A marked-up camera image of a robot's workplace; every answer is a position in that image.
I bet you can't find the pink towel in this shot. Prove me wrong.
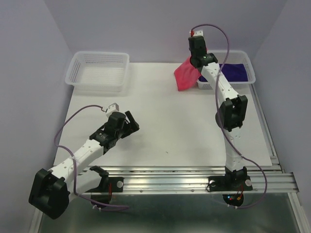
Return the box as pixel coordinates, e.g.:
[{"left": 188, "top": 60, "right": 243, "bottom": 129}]
[{"left": 173, "top": 56, "right": 202, "bottom": 91}]

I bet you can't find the purple towel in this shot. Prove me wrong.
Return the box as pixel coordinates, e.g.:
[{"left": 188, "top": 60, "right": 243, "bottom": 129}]
[{"left": 198, "top": 63, "right": 248, "bottom": 83}]

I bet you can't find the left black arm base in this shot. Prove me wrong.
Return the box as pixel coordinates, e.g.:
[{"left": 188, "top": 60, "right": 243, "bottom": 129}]
[{"left": 86, "top": 177, "right": 128, "bottom": 211}]

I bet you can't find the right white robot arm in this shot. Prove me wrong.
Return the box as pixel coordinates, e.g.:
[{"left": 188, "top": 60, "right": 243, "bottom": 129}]
[{"left": 189, "top": 35, "right": 248, "bottom": 189}]

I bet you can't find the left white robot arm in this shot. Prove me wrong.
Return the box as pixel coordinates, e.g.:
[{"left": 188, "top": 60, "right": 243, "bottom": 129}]
[{"left": 29, "top": 111, "right": 139, "bottom": 219}]

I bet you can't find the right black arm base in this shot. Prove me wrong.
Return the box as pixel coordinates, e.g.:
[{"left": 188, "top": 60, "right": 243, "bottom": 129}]
[{"left": 206, "top": 176, "right": 253, "bottom": 207}]

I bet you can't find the right white plastic basket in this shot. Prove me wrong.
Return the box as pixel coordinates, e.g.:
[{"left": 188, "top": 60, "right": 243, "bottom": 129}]
[{"left": 197, "top": 50, "right": 256, "bottom": 90}]

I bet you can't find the white plastic basket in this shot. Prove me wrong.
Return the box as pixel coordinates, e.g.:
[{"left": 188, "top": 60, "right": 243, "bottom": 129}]
[
  {"left": 65, "top": 51, "right": 130, "bottom": 92},
  {"left": 197, "top": 50, "right": 256, "bottom": 90}
]

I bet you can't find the left white plastic basket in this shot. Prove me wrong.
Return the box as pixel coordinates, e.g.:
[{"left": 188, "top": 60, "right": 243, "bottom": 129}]
[{"left": 65, "top": 51, "right": 130, "bottom": 92}]

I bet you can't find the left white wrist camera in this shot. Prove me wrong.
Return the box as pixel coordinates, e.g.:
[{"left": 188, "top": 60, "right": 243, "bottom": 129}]
[{"left": 102, "top": 103, "right": 120, "bottom": 118}]

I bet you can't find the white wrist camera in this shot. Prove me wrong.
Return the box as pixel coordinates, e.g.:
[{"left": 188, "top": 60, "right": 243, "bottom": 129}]
[
  {"left": 190, "top": 30, "right": 204, "bottom": 37},
  {"left": 102, "top": 103, "right": 120, "bottom": 118}
]

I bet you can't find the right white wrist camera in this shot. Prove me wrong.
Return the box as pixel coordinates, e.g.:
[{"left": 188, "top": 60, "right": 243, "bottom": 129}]
[{"left": 190, "top": 30, "right": 204, "bottom": 37}]

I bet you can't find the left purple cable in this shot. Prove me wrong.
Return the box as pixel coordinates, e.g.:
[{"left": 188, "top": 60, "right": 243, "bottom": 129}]
[{"left": 53, "top": 104, "right": 129, "bottom": 212}]

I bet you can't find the aluminium mounting rail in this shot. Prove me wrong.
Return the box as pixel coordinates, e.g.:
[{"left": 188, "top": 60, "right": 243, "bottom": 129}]
[{"left": 104, "top": 166, "right": 299, "bottom": 195}]

